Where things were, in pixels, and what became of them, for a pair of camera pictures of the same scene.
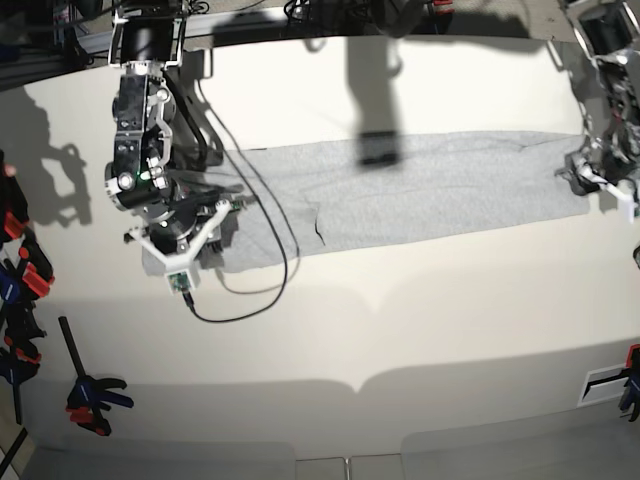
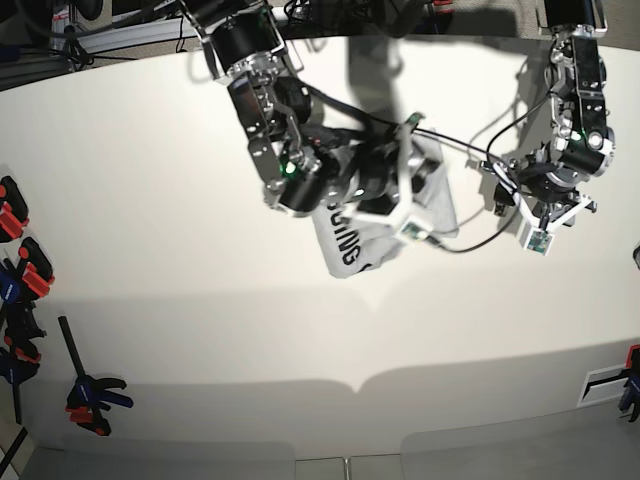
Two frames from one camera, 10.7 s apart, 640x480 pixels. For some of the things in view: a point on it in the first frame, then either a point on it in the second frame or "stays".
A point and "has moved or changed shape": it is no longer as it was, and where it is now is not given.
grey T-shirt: x=297 y=197 has moved or changed shape
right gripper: x=591 y=167 to x=543 y=183
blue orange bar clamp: x=88 y=401 stays
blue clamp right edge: x=630 y=396 stays
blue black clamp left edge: x=20 y=358 stays
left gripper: x=174 y=224 to x=374 y=172
